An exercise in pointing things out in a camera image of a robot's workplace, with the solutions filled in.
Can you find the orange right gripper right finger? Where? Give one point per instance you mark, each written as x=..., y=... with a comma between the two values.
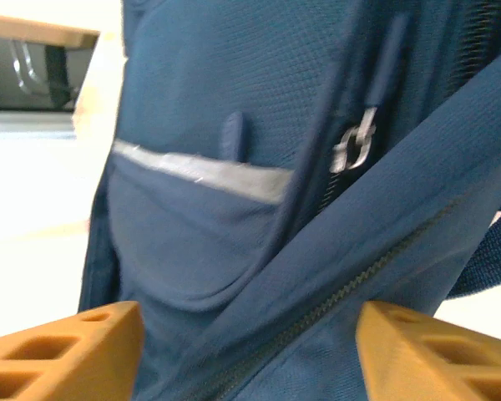
x=434, y=363

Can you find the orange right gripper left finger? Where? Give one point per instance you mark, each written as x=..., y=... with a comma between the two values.
x=67, y=359

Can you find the navy blue backpack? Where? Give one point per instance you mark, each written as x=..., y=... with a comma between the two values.
x=234, y=83

